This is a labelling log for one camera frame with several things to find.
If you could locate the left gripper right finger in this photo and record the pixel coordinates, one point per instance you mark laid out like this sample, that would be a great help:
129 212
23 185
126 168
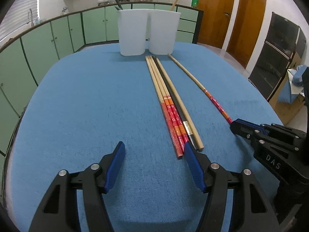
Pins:
251 210

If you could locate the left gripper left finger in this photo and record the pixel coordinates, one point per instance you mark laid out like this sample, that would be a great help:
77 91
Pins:
58 210

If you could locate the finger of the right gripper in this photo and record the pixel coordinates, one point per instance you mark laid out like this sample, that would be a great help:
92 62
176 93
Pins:
248 130

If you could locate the red-handled bamboo chopstick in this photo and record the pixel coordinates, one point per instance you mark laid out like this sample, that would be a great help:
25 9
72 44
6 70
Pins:
175 119
205 91
166 115

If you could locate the green lower kitchen cabinets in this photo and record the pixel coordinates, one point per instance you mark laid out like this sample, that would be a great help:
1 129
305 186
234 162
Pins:
26 58

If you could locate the blue cloth pile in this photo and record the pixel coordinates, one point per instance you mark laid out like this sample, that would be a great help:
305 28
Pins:
293 87

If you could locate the brown wooden door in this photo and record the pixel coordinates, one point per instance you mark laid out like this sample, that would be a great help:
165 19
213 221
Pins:
246 30
215 21

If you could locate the black glass cabinet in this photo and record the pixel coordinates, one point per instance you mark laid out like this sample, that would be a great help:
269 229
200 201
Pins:
283 49

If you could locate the blue table mat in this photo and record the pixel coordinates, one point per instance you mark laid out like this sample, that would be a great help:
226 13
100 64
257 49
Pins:
93 99

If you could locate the white right utensil cup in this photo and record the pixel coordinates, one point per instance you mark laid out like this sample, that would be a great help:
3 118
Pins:
163 31

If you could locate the white utensil cup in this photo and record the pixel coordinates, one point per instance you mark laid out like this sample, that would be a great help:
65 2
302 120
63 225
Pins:
132 30
163 31

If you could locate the green bottle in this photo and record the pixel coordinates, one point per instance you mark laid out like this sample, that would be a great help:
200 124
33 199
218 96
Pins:
194 3

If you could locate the white left utensil cup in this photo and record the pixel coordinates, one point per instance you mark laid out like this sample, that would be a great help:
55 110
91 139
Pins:
132 30

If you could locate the chrome sink faucet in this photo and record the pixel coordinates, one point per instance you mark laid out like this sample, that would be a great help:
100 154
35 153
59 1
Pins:
31 17

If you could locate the white cooking pot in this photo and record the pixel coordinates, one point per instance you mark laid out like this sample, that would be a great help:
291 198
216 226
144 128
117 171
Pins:
100 2

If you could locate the white window blind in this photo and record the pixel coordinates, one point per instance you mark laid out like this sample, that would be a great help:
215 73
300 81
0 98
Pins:
18 15

